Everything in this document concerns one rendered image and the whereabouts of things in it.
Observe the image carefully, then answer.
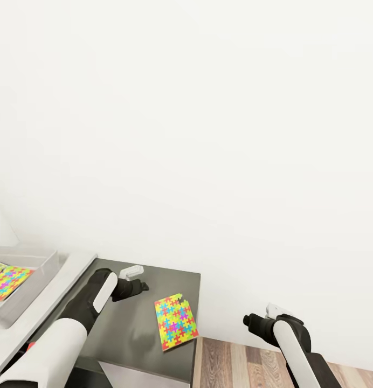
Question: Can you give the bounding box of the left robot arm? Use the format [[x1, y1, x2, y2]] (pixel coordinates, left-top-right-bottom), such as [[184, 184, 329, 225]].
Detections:
[[0, 265, 149, 388]]

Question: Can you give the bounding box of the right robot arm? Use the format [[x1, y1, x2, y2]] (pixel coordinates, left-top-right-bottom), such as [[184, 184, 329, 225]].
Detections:
[[243, 302, 342, 388]]

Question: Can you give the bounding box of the jigsaw puzzle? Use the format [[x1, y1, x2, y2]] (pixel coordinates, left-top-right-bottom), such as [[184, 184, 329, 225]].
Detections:
[[155, 294, 199, 351], [0, 267, 34, 302]]

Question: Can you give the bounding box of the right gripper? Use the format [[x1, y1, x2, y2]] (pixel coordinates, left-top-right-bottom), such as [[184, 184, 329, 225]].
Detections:
[[243, 313, 274, 344]]

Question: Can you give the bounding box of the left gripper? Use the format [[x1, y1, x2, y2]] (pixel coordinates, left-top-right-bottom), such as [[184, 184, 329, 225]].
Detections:
[[112, 279, 149, 302]]

